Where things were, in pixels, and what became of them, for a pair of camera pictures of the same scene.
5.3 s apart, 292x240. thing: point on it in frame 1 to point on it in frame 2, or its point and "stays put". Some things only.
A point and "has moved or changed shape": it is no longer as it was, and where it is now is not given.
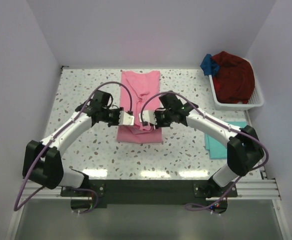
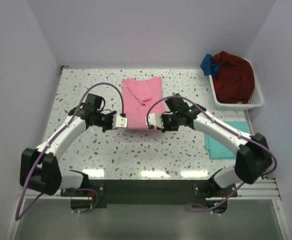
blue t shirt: [208, 66] stays put
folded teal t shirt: [217, 145] stays put
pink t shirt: [140, 85] has moved or changed shape
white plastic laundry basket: [256, 99] stays put
